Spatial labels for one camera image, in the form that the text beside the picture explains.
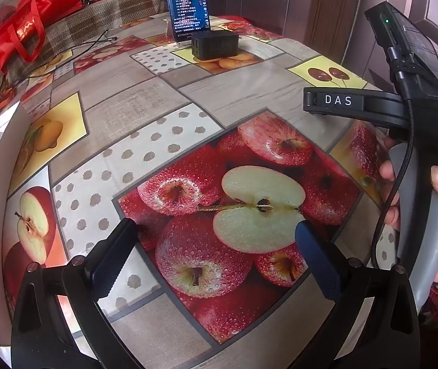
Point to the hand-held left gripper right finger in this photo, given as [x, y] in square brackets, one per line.
[318, 265]

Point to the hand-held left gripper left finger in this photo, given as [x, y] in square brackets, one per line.
[108, 263]

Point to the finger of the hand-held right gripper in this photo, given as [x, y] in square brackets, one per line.
[338, 100]

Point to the white cardboard box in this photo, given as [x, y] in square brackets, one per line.
[0, 200]

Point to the brown wooden door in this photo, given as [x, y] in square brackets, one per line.
[334, 7]

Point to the black power cube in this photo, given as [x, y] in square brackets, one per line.
[215, 46]

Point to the white phone stand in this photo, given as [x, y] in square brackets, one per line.
[182, 43]

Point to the fruit print tablecloth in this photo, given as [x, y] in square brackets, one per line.
[146, 96]

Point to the black smartphone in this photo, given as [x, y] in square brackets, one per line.
[188, 4]

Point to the plaid blanket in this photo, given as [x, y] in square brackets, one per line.
[88, 19]

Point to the red tote bag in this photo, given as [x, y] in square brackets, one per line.
[30, 11]

